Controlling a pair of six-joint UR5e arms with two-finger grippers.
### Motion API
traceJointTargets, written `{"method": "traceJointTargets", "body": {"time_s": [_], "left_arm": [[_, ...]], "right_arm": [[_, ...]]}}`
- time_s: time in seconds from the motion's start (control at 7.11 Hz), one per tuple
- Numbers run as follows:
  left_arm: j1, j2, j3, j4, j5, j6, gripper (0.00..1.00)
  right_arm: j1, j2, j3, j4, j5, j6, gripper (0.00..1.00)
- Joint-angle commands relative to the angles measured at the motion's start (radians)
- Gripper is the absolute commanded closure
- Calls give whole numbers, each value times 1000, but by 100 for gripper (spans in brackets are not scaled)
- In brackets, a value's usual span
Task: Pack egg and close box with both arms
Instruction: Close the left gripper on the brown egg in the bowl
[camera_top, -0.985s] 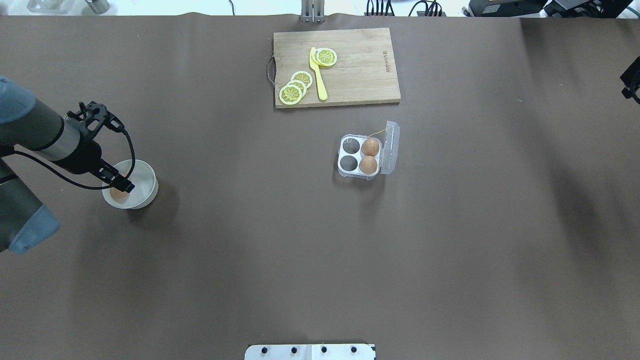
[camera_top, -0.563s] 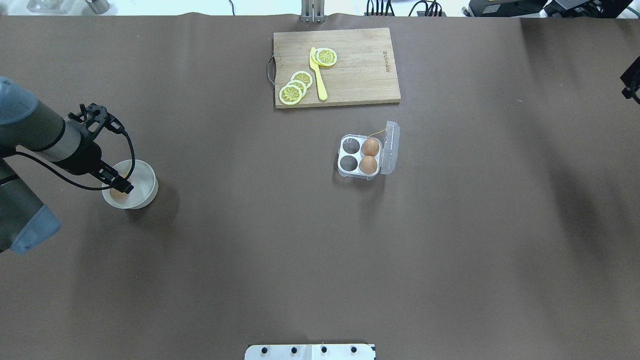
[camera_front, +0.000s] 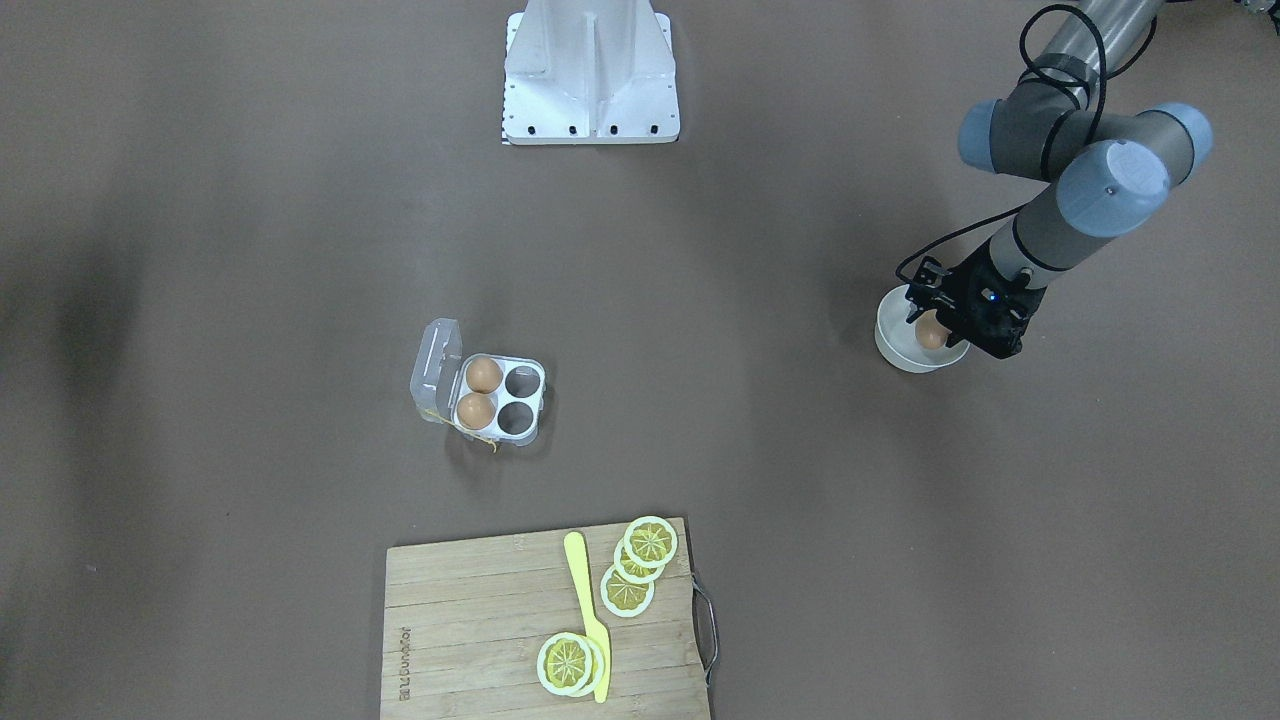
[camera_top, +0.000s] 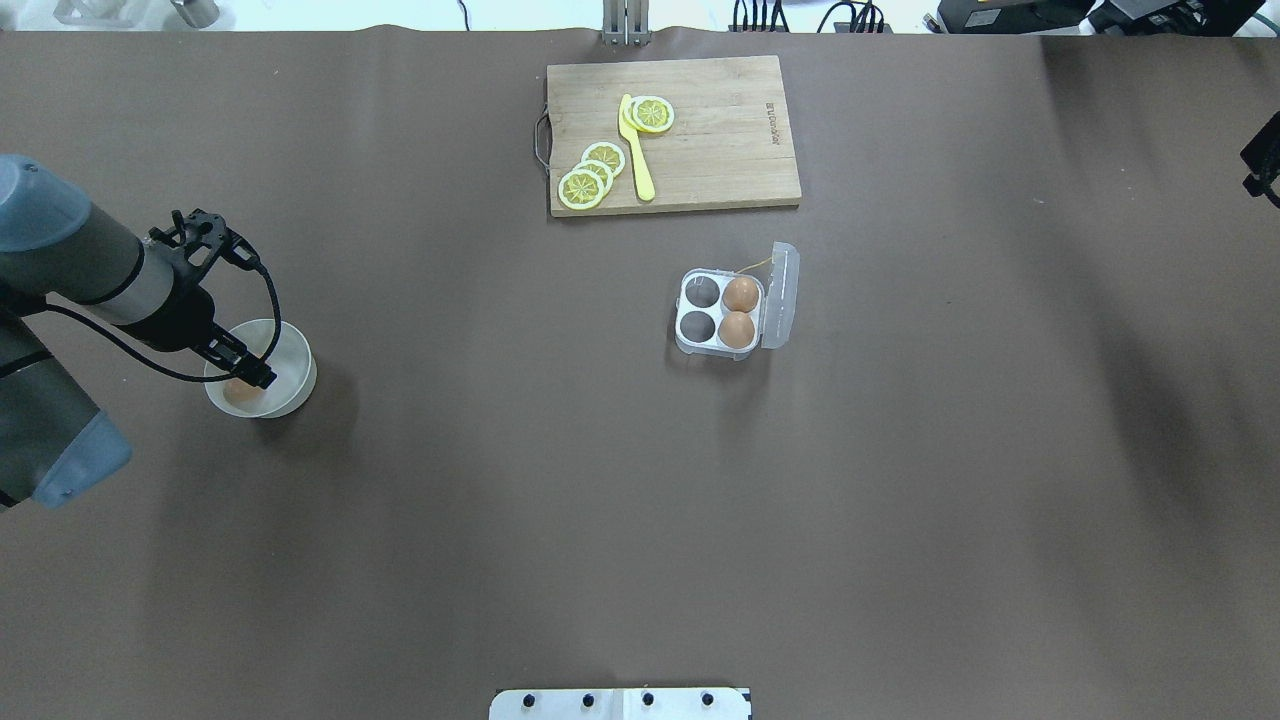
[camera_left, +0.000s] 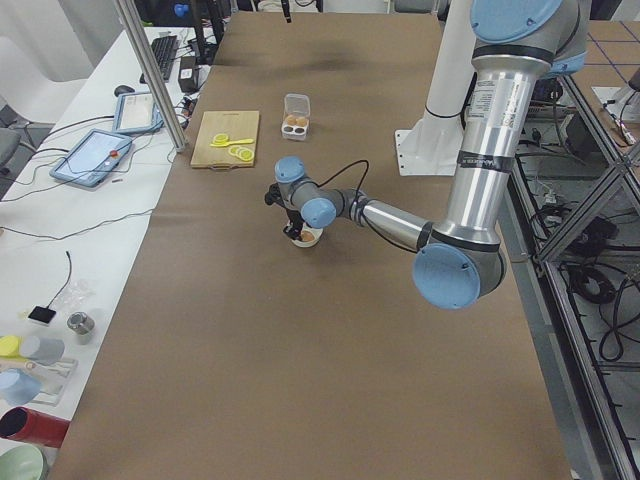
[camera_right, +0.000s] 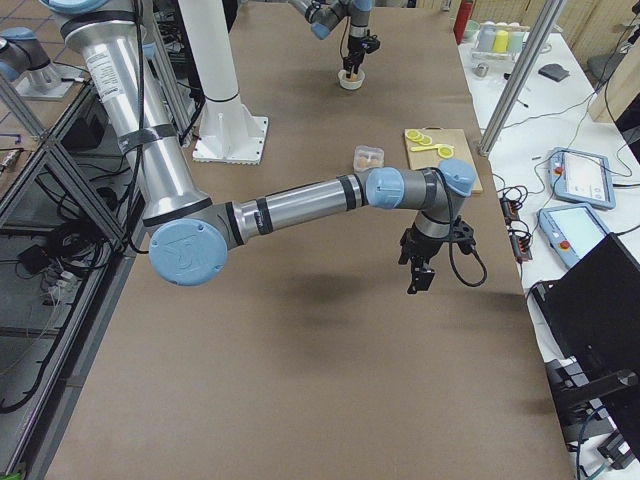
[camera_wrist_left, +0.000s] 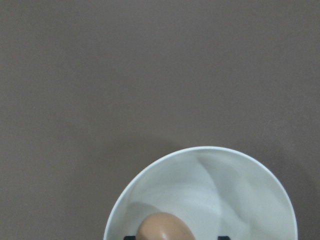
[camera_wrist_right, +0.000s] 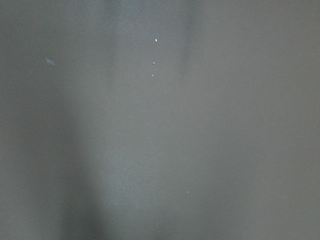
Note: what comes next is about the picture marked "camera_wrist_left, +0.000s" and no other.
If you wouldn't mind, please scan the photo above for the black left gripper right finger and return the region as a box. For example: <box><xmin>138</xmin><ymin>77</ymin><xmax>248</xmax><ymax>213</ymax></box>
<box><xmin>217</xmin><ymin>236</ymin><xmax>230</xmax><ymax>240</ymax></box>

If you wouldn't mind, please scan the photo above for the white ceramic bowl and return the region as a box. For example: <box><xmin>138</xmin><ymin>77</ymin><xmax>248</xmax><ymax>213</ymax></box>
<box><xmin>103</xmin><ymin>146</ymin><xmax>298</xmax><ymax>240</ymax></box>

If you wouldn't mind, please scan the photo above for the brown egg from bowl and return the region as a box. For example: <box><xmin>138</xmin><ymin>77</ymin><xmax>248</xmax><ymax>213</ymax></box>
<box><xmin>135</xmin><ymin>212</ymin><xmax>196</xmax><ymax>240</ymax></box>

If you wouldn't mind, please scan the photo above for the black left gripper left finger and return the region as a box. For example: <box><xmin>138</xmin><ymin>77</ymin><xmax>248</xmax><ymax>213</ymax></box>
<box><xmin>124</xmin><ymin>235</ymin><xmax>136</xmax><ymax>240</ymax></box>

